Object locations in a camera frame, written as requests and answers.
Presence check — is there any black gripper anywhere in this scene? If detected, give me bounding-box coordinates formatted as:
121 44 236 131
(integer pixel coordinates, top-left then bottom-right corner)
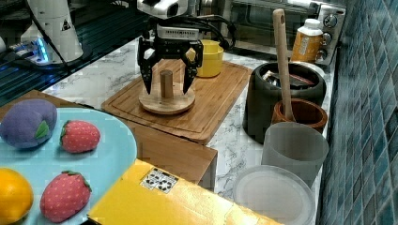
137 24 204 94

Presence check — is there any round wooden lid with knob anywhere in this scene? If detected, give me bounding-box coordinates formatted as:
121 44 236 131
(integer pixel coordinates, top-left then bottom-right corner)
139 69 195 115

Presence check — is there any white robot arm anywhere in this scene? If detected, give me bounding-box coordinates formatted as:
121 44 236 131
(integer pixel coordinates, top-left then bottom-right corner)
137 0 204 94

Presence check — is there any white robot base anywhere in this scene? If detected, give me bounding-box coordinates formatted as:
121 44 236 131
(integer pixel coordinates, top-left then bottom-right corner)
10 0 92 69

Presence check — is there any dark grey tea container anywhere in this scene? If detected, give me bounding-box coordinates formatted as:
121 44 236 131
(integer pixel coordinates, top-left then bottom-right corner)
242 62 327 144

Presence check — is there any yellow plastic mug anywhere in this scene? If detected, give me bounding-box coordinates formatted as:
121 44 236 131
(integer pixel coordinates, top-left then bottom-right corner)
198 39 223 78

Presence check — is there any wooden cutting board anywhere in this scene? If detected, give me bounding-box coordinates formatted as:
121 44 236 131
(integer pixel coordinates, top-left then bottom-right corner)
101 61 252 144

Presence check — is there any stainless steel toaster oven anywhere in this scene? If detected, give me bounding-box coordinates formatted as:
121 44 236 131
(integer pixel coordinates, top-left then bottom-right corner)
200 0 347 67

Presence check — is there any red plush strawberry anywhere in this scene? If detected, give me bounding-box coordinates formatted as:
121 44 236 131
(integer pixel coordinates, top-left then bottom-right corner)
39 171 92 223
60 120 100 154

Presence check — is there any light blue plate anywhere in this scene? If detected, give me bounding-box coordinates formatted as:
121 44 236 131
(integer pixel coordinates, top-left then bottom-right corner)
0 108 137 225

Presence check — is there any yellow cereal box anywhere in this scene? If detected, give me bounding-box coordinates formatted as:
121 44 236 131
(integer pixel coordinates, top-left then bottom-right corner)
88 159 282 225

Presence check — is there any frosted plastic cup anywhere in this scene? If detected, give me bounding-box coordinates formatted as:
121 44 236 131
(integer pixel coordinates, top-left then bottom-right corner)
261 122 329 188

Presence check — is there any orange bottle with white cap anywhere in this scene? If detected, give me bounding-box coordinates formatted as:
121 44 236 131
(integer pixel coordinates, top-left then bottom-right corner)
291 19 323 63

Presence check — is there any purple plush fruit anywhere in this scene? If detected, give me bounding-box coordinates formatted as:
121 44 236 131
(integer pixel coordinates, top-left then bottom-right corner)
1 99 57 148

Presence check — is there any clear cereal storage jar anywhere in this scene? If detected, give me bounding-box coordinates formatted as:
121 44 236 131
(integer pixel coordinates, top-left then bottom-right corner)
233 165 315 225

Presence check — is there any orange fruit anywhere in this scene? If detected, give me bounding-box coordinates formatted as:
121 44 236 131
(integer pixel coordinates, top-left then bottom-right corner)
0 168 34 225

